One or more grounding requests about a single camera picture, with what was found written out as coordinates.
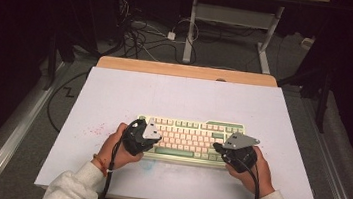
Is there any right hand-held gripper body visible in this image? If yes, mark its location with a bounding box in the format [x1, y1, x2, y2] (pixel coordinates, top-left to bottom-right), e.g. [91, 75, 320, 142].
[220, 130, 261, 176]

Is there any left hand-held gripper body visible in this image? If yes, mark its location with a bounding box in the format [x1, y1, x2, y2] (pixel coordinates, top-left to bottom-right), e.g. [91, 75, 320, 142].
[120, 115, 165, 160]

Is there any cream pink green keyboard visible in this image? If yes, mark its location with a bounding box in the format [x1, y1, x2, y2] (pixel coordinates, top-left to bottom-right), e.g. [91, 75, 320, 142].
[133, 111, 250, 172]

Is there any person's right hand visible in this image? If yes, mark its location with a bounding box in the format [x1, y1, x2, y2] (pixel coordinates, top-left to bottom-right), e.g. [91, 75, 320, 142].
[222, 143, 281, 199]

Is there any person's left hand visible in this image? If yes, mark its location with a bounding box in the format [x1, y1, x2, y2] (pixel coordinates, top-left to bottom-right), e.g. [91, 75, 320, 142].
[90, 119, 147, 177]

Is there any white board table cover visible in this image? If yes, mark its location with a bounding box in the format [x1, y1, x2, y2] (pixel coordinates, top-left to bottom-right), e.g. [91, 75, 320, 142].
[33, 61, 334, 199]

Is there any wooden table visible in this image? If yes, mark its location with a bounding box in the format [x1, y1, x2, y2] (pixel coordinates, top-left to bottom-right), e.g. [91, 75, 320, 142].
[42, 50, 326, 199]

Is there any black stand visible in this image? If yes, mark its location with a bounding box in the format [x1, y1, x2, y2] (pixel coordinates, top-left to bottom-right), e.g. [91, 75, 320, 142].
[43, 29, 79, 95]
[271, 55, 335, 135]

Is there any left hand-held gripper cable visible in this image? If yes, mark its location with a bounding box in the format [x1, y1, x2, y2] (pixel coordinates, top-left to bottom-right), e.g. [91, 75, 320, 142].
[100, 115, 140, 199]

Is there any hand-held gripper cable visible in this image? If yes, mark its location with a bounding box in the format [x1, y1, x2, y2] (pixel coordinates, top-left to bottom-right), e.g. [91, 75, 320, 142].
[217, 154, 266, 199]
[100, 115, 140, 199]

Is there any right hand-held gripper cable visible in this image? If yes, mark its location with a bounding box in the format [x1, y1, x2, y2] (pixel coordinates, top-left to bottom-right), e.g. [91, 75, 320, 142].
[217, 154, 266, 199]

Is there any red bracelet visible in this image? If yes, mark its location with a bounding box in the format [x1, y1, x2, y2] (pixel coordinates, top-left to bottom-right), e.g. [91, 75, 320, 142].
[89, 152, 111, 177]

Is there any metal floor rail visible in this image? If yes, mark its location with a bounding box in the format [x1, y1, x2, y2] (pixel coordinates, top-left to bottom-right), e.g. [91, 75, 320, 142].
[290, 93, 353, 199]
[0, 53, 69, 199]

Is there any long black floor cable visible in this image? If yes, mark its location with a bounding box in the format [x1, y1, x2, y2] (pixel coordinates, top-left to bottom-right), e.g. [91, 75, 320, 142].
[43, 66, 90, 137]

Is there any tangle of floor cables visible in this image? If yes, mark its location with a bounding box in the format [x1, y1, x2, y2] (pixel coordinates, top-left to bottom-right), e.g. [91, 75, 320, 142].
[108, 0, 203, 66]

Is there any white metal desk frame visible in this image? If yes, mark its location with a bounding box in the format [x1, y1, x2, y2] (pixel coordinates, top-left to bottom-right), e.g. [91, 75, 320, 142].
[168, 0, 331, 81]

